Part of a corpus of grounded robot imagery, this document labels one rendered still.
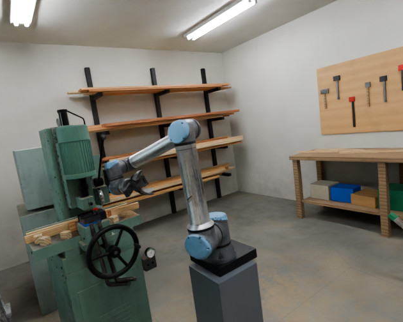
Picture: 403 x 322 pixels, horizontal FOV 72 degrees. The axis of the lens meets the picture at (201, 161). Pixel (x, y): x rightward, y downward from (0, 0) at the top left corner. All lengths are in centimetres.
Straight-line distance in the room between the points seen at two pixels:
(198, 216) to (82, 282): 76
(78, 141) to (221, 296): 118
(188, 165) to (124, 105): 310
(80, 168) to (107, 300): 80
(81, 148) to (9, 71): 259
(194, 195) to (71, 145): 76
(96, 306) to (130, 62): 355
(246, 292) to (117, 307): 78
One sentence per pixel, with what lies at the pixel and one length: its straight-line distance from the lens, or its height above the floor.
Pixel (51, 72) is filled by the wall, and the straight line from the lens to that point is 425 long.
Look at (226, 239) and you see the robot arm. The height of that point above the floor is 73.
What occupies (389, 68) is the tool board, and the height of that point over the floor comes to 175.
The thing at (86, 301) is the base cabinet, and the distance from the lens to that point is 185.
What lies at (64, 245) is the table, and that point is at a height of 88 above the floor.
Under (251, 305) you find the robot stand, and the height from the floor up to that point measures 31.
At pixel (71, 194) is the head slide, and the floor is 109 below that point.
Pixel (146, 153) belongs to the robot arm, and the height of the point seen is 128.
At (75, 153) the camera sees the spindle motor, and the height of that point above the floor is 134.
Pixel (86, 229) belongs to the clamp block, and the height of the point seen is 95.
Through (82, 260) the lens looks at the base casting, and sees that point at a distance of 176.
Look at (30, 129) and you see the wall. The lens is 411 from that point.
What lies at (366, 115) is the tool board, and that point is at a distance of 396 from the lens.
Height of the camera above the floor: 141
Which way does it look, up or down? 7 degrees down
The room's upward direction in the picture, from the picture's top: 8 degrees counter-clockwise
